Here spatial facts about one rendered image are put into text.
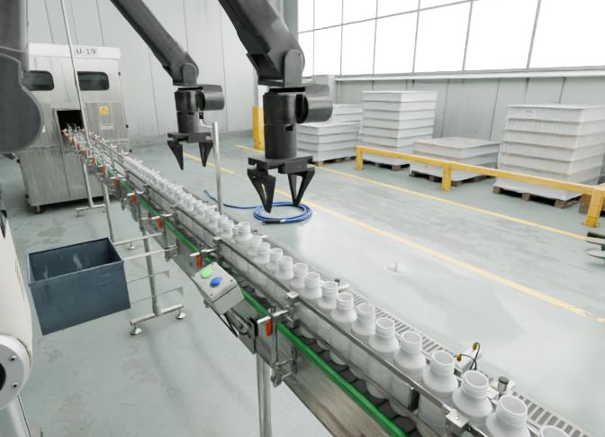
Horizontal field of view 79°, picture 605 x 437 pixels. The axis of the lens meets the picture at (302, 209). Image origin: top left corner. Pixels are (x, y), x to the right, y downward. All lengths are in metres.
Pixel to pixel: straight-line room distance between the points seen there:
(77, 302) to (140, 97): 10.19
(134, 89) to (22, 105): 11.14
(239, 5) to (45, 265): 1.57
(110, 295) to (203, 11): 11.23
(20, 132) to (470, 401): 0.71
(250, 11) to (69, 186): 5.47
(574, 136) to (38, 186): 7.05
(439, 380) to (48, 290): 1.36
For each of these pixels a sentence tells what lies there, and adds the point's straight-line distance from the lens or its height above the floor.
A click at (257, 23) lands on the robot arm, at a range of 0.60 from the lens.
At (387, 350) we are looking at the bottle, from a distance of 0.79.
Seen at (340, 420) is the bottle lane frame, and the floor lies 0.89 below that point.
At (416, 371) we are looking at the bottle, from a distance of 0.77.
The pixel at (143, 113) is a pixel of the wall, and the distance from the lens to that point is 11.67.
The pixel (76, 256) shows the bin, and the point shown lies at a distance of 1.94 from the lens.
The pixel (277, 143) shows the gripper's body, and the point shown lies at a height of 1.52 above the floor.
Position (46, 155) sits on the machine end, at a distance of 5.87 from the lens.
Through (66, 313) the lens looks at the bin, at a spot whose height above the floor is 0.79.
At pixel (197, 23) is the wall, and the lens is 12.32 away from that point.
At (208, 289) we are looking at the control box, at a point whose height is 1.10.
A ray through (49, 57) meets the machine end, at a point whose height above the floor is 1.95.
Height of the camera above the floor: 1.61
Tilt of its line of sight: 18 degrees down
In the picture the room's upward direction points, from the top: straight up
